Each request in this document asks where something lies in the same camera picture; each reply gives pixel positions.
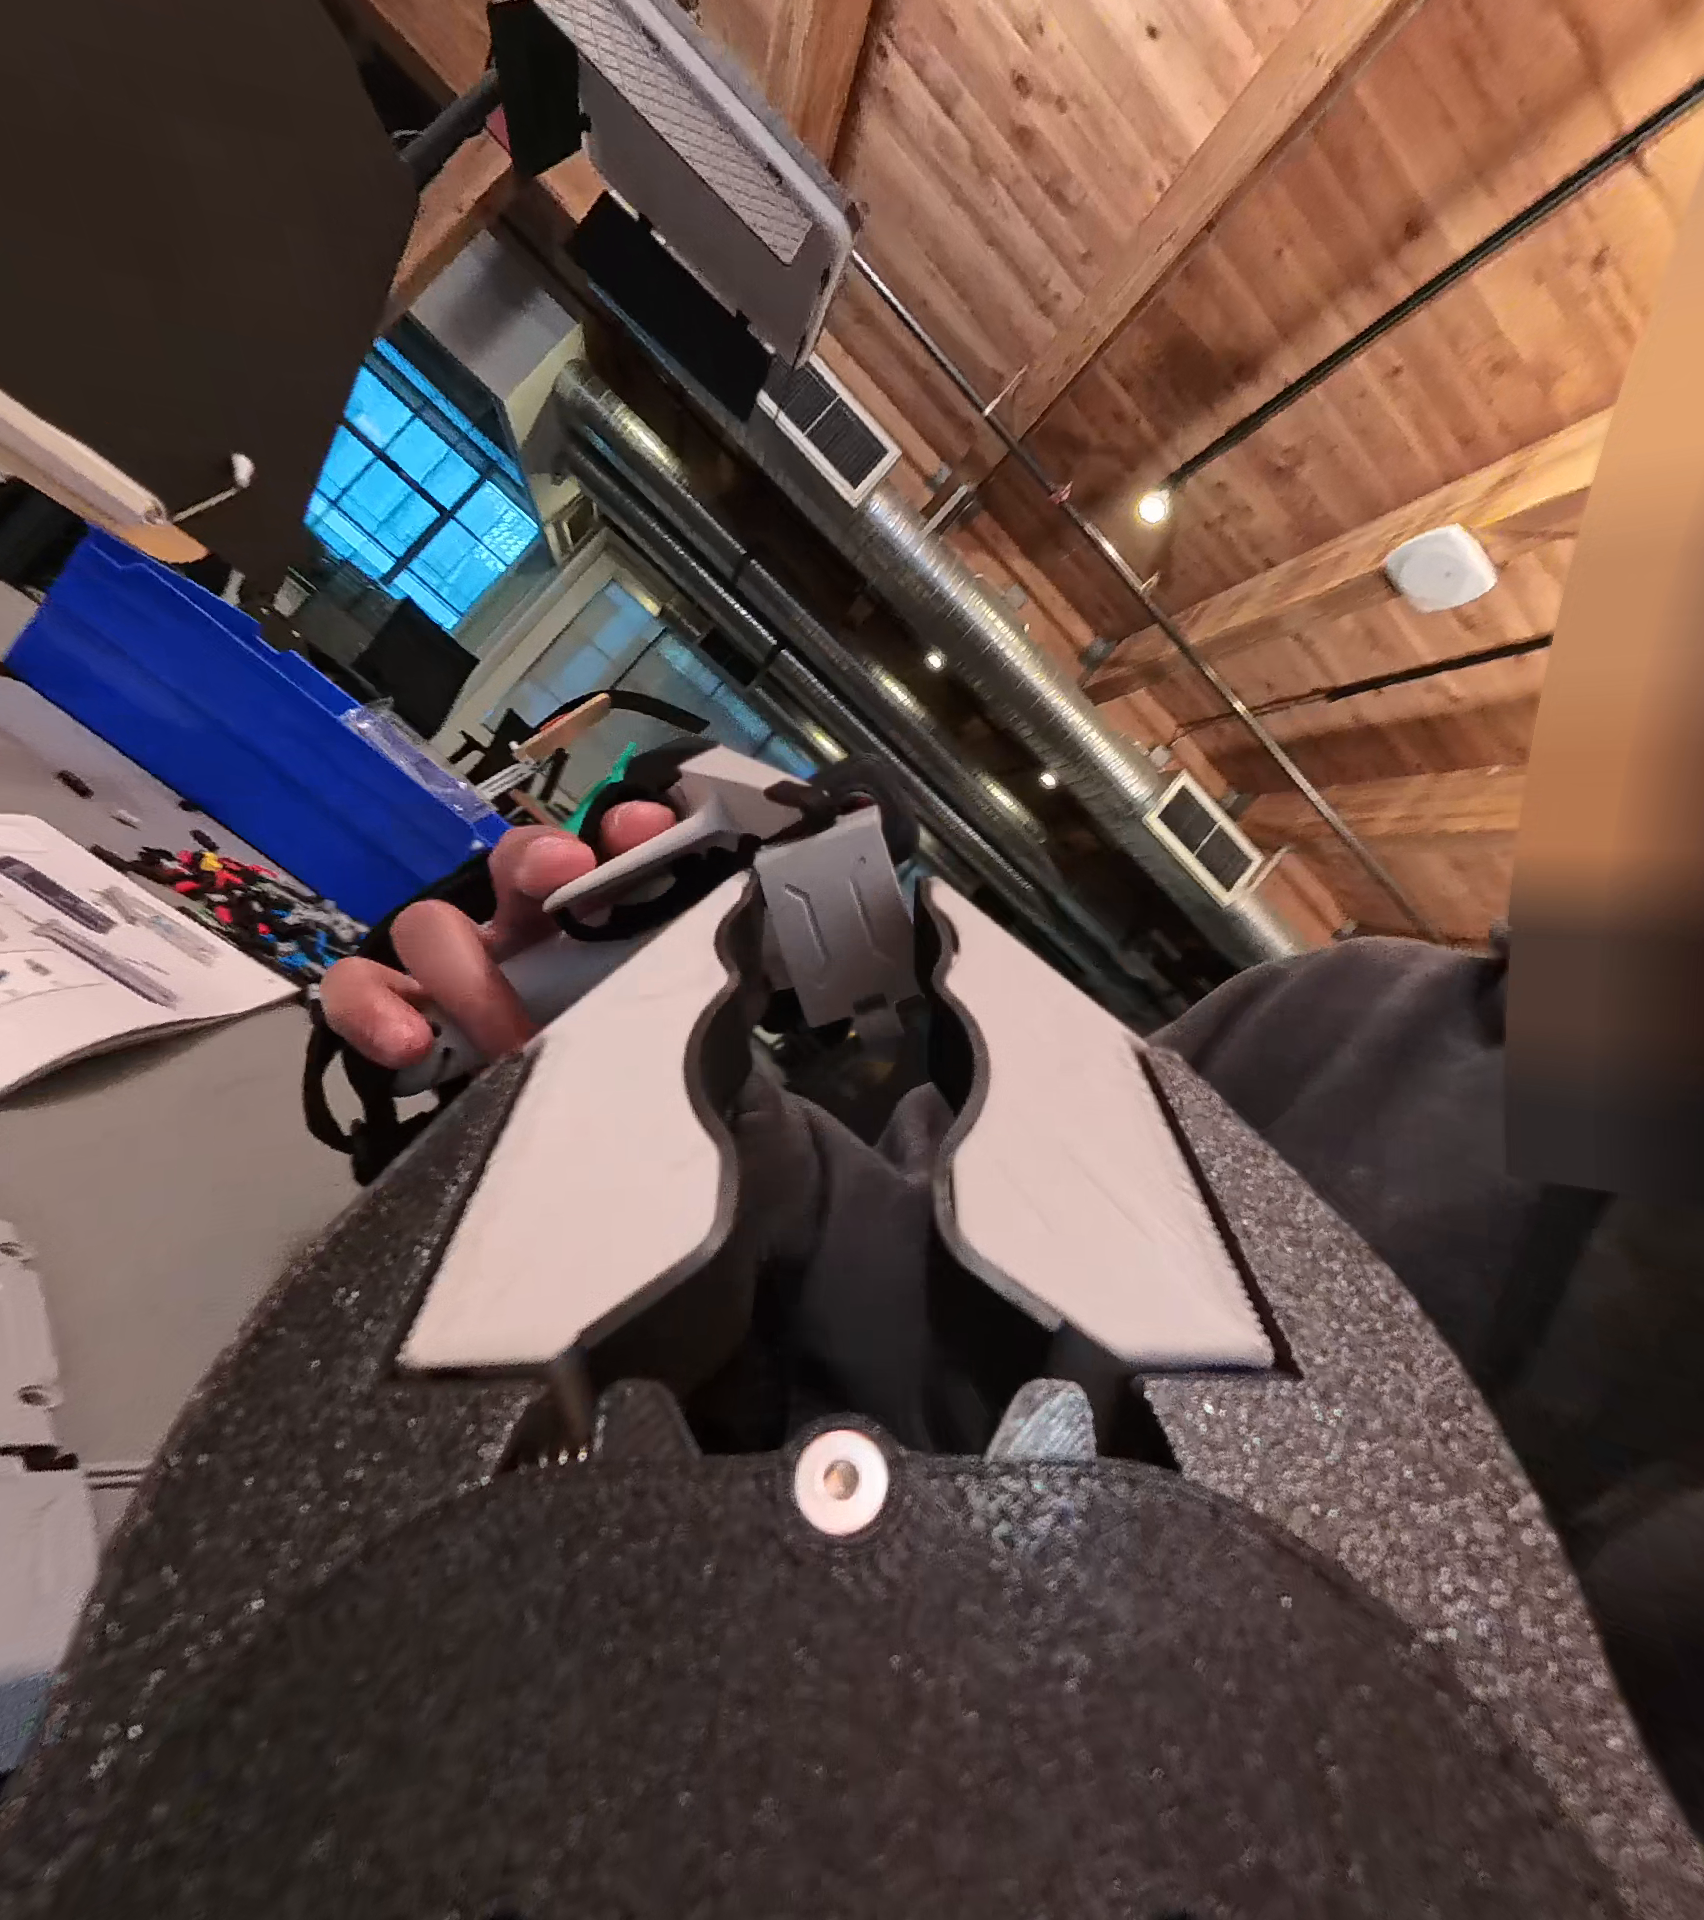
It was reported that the white instruction booklet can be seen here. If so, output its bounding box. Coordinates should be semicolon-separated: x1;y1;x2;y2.
0;803;301;1117

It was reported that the pile of small colourful pieces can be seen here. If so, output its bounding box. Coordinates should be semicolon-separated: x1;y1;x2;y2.
94;844;359;971

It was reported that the large grid window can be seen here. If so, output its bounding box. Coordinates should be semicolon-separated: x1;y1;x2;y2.
304;361;544;619

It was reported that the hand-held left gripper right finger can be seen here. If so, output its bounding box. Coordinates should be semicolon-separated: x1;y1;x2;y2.
916;875;1278;1399

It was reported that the person's right hand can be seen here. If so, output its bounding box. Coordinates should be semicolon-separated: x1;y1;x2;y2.
317;803;681;1074

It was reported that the blue plastic bin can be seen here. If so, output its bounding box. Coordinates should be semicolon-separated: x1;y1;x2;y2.
8;528;512;925

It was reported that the white air vent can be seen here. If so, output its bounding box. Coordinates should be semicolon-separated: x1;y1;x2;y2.
761;357;901;505
1144;772;1263;902

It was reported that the clear plastic bag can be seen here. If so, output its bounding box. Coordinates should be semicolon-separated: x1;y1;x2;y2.
348;705;480;820

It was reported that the silver air duct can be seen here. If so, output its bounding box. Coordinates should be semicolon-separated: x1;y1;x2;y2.
851;481;1304;966

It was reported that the black divider panel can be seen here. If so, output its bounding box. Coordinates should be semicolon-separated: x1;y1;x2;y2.
0;0;420;602

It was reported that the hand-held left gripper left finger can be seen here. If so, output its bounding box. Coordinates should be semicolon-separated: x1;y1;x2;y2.
396;875;772;1434

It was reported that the grey ceiling heater unit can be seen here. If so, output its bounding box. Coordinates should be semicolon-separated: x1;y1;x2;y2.
487;0;863;370

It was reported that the white round ceiling device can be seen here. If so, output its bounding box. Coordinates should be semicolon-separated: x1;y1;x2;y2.
1384;524;1499;615

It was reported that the green tote bag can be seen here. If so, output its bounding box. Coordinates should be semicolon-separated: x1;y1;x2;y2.
563;743;652;842

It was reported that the black and wood curved lamp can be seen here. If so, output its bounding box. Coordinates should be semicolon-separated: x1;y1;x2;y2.
461;687;715;828

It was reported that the grey curved panel piece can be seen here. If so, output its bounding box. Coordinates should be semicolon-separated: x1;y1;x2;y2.
756;810;917;1038

